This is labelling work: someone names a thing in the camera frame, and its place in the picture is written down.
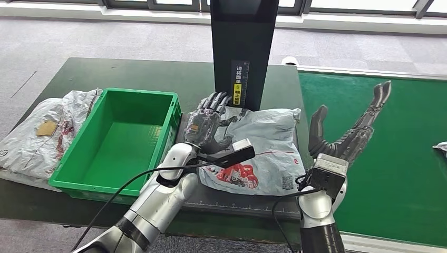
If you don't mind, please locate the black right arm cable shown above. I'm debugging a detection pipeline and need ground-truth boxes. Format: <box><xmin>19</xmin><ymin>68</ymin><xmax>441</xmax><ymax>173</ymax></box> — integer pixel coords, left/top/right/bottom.
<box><xmin>271</xmin><ymin>172</ymin><xmax>325</xmax><ymax>253</ymax></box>

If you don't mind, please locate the white crate label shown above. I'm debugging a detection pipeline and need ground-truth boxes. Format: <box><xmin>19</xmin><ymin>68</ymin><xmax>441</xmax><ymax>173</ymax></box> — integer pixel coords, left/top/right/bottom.
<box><xmin>156</xmin><ymin>126</ymin><xmax>178</xmax><ymax>176</ymax></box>

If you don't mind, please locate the green plastic crate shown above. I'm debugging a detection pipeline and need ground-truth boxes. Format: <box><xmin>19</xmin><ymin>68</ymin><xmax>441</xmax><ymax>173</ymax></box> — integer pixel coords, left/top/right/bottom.
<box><xmin>48</xmin><ymin>87</ymin><xmax>183</xmax><ymax>205</ymax></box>

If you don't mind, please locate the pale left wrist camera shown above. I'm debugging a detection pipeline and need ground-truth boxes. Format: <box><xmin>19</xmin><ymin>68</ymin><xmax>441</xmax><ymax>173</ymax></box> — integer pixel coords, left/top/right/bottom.
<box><xmin>213</xmin><ymin>138</ymin><xmax>256</xmax><ymax>169</ymax></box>

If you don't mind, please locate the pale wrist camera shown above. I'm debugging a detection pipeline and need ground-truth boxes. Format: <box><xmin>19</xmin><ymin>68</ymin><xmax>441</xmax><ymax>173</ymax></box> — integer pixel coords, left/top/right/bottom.
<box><xmin>309</xmin><ymin>153</ymin><xmax>349</xmax><ymax>200</ymax></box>
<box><xmin>213</xmin><ymin>138</ymin><xmax>256</xmax><ymax>169</ymax></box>

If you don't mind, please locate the dark window frame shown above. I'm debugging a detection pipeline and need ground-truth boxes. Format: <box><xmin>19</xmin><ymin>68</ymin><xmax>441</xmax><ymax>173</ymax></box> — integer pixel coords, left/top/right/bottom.
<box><xmin>0</xmin><ymin>0</ymin><xmax>447</xmax><ymax>20</ymax></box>

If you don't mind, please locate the plain grey parcel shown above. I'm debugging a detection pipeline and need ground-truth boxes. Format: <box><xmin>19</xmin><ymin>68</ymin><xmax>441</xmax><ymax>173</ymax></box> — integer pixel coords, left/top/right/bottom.
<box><xmin>432</xmin><ymin>141</ymin><xmax>447</xmax><ymax>159</ymax></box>

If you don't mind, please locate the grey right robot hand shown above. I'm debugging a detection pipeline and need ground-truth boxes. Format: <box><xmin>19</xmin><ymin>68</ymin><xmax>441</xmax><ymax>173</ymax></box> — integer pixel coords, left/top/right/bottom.
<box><xmin>308</xmin><ymin>81</ymin><xmax>392</xmax><ymax>165</ymax></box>

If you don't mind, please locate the dark green table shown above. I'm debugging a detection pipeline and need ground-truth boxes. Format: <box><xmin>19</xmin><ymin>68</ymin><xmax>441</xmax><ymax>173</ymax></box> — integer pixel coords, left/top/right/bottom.
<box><xmin>0</xmin><ymin>56</ymin><xmax>329</xmax><ymax>245</ymax></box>

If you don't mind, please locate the grey parcel with red print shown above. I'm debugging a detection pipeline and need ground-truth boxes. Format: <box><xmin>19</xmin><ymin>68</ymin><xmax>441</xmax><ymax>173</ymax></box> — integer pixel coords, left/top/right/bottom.
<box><xmin>198</xmin><ymin>107</ymin><xmax>307</xmax><ymax>196</ymax></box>

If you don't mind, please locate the grey parcel with brown patch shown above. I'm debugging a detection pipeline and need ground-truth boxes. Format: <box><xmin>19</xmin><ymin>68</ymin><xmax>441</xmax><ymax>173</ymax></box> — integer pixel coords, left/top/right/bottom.
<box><xmin>0</xmin><ymin>87</ymin><xmax>104</xmax><ymax>192</ymax></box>

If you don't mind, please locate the green conveyor belt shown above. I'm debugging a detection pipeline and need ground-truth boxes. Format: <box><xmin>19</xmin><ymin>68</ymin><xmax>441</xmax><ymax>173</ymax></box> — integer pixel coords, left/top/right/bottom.
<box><xmin>297</xmin><ymin>65</ymin><xmax>447</xmax><ymax>253</ymax></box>

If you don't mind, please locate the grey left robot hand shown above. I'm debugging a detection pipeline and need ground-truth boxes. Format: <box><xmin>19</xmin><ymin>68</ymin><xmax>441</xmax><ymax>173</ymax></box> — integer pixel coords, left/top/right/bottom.
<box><xmin>183</xmin><ymin>92</ymin><xmax>239</xmax><ymax>154</ymax></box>

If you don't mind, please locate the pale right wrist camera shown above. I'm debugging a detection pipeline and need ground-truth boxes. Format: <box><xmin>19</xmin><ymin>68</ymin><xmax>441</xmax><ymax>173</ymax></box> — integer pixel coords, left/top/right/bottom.
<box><xmin>309</xmin><ymin>153</ymin><xmax>349</xmax><ymax>200</ymax></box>

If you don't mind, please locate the black inbound scanning machine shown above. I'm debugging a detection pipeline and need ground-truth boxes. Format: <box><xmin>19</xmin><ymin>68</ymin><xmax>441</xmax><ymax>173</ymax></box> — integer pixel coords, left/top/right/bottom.
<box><xmin>174</xmin><ymin>0</ymin><xmax>308</xmax><ymax>221</ymax></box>

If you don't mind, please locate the black and yellow machine sticker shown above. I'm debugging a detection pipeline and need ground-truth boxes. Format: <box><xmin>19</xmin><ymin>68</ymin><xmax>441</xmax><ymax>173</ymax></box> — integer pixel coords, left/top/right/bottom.
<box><xmin>230</xmin><ymin>60</ymin><xmax>251</xmax><ymax>106</ymax></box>

